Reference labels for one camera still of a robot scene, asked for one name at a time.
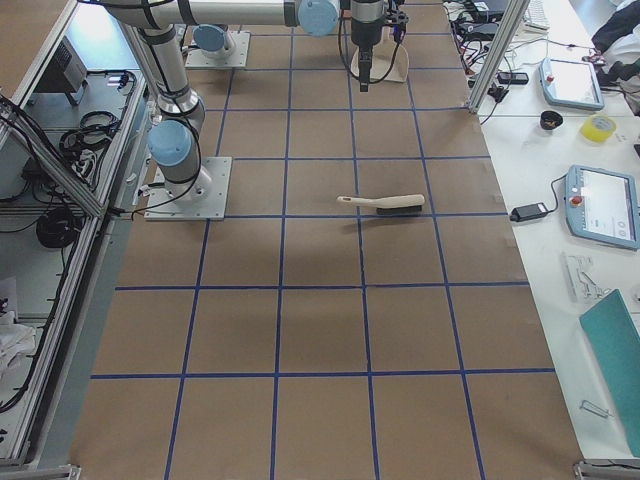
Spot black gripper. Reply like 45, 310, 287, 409
385, 0, 409, 43

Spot beige hand brush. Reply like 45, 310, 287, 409
336, 194, 426, 215

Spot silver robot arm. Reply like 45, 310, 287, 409
89, 1, 205, 202
178, 1, 409, 51

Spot upper blue teach pendant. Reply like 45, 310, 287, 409
538, 58, 604, 111

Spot blue teach pendant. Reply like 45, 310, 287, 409
538, 58, 604, 111
565, 165, 639, 251

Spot yellow tape roll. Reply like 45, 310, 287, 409
579, 114, 617, 143

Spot black power adapter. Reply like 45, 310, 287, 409
509, 202, 549, 223

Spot lower blue teach pendant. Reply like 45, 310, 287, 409
565, 165, 639, 251

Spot teal folder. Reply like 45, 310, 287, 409
580, 290, 639, 457

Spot crumpled white cloth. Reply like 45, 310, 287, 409
0, 277, 36, 386

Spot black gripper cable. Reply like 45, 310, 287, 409
337, 9, 401, 85

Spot aluminium frame post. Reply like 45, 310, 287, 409
467, 0, 529, 114

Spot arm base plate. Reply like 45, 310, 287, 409
144, 157, 232, 221
185, 31, 251, 70

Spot coiled black cables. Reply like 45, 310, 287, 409
35, 205, 76, 250

